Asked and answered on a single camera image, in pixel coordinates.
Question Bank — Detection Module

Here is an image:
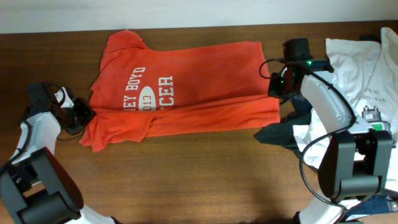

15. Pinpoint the red printed t-shirt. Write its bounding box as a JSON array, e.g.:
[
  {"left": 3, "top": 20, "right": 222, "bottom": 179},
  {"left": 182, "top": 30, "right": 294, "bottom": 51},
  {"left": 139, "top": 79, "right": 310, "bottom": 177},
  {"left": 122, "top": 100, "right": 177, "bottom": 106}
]
[{"left": 80, "top": 30, "right": 280, "bottom": 152}]

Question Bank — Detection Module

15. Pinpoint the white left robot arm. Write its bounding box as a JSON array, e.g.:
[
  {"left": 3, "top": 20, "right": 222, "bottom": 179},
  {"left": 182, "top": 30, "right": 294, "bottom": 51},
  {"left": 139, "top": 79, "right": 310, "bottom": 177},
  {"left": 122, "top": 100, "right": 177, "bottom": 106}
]
[{"left": 1, "top": 98, "right": 118, "bottom": 223}]

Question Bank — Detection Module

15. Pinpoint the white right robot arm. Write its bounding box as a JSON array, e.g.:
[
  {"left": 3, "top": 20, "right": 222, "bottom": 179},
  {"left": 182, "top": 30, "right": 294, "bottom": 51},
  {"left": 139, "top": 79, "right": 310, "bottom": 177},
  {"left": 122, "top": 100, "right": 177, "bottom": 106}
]
[{"left": 269, "top": 60, "right": 397, "bottom": 224}]

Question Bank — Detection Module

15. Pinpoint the dark navy garment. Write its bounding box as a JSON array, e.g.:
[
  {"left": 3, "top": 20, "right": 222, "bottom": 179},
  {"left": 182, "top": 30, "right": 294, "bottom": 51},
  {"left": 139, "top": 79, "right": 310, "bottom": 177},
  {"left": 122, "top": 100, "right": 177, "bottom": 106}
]
[{"left": 254, "top": 96, "right": 312, "bottom": 157}]

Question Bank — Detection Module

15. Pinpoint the white printed t-shirt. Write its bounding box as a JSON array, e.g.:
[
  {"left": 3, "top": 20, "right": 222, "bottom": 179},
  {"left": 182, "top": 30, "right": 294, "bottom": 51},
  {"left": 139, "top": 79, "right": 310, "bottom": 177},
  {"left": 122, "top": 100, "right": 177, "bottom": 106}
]
[{"left": 292, "top": 27, "right": 398, "bottom": 194}]

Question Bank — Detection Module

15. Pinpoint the dark blue folded garment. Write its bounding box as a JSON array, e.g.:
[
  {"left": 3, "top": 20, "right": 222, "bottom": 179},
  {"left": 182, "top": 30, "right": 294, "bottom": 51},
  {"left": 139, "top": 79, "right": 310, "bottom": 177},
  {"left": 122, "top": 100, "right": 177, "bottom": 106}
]
[{"left": 345, "top": 195, "right": 397, "bottom": 220}]

